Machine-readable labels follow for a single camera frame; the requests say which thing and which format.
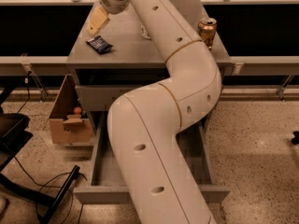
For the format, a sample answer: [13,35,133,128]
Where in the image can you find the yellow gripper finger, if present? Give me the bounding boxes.
[88,17,109,35]
[91,6,108,24]

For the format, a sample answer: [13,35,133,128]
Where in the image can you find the black caster object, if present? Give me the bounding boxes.
[292,131,299,145]

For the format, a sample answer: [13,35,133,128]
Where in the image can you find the black chair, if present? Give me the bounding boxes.
[0,91,79,224]

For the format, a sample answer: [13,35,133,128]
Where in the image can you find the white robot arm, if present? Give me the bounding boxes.
[100,0,221,224]

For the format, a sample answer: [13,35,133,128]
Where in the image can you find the metal railing bracket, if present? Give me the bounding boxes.
[276,75,294,102]
[21,53,48,102]

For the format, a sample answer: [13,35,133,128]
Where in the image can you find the orange fruit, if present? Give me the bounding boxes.
[73,106,82,115]

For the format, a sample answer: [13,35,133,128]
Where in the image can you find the black floor cable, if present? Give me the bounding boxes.
[12,156,89,224]

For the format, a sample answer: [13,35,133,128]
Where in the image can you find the metal railing bracket left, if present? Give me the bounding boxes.
[21,53,48,102]

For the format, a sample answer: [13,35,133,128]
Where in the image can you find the grey drawer cabinet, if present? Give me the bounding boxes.
[66,0,234,133]

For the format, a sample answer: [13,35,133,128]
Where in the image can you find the metal railing bracket right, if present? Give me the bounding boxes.
[276,75,294,102]

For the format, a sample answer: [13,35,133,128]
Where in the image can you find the gold soda can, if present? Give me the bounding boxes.
[198,17,217,49]

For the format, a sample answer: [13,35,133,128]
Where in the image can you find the blue rxbar wrapper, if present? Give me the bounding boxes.
[87,35,112,54]

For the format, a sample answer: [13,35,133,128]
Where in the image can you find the cardboard box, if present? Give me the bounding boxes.
[49,75,93,144]

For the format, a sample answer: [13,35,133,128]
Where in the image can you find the closed grey top drawer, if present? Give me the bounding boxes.
[75,85,140,111]

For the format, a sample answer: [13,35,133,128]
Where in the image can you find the open grey middle drawer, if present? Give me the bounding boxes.
[75,112,230,204]

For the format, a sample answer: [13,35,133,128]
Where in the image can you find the clear plastic water bottle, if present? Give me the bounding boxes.
[141,25,150,40]

